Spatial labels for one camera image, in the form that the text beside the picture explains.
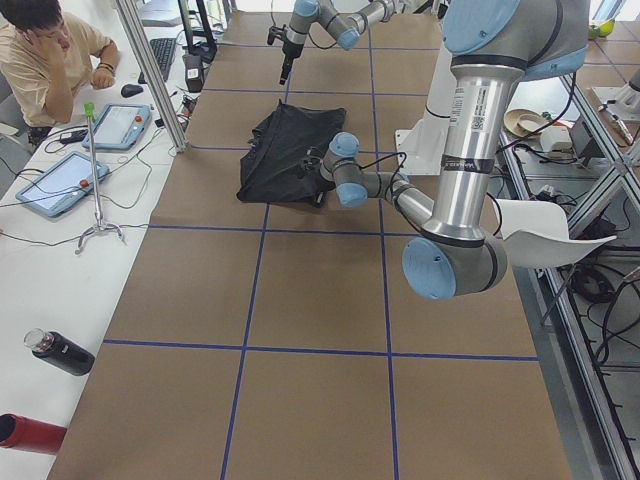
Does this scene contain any aluminium frame post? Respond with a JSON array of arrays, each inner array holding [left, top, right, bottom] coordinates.
[[114, 0, 187, 153]]

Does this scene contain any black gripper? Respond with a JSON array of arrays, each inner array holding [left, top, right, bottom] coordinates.
[[298, 147, 330, 207], [267, 25, 305, 85]]

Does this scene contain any white plastic chair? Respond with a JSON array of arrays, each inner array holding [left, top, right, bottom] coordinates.
[[497, 199, 617, 269]]

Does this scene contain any white power adapter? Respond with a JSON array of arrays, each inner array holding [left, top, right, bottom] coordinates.
[[539, 125, 573, 152]]

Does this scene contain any wooden bowl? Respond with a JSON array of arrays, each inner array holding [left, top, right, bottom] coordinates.
[[503, 109, 548, 138]]

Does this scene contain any blue teach pendant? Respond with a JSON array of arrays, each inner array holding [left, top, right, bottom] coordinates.
[[84, 102, 151, 151], [15, 152, 93, 218]]

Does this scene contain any near blue teach pendant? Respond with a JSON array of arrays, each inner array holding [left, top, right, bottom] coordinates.
[[15, 152, 93, 218]]

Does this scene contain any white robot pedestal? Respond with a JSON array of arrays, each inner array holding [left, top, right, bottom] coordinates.
[[395, 44, 457, 176]]

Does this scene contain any black keyboard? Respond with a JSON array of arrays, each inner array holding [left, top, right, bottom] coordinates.
[[149, 38, 177, 81]]

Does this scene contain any silver tripod stand green top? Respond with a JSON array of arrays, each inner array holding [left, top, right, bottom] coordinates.
[[75, 102, 125, 255]]

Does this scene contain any far blue teach pendant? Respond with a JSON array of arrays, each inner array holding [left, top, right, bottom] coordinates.
[[84, 102, 151, 151]]

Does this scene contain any black water bottle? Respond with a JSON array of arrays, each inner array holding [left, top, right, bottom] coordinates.
[[23, 328, 95, 376]]

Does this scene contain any seated person beige shirt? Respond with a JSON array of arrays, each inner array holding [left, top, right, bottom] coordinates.
[[1, 1, 120, 128]]

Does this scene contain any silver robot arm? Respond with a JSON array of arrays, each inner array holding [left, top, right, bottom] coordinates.
[[319, 1, 589, 300], [267, 0, 402, 85]]

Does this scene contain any black computer mouse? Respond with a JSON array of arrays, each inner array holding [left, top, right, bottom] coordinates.
[[120, 84, 143, 98]]

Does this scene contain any black graphic t-shirt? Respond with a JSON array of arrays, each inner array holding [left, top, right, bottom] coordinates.
[[236, 102, 347, 205]]

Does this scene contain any red water bottle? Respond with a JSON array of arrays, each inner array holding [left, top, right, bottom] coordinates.
[[1, 413, 67, 455]]

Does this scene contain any brown paper table cover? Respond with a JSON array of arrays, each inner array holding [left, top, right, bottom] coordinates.
[[50, 13, 571, 479]]

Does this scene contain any black box white label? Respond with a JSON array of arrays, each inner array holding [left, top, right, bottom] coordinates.
[[182, 54, 205, 93]]

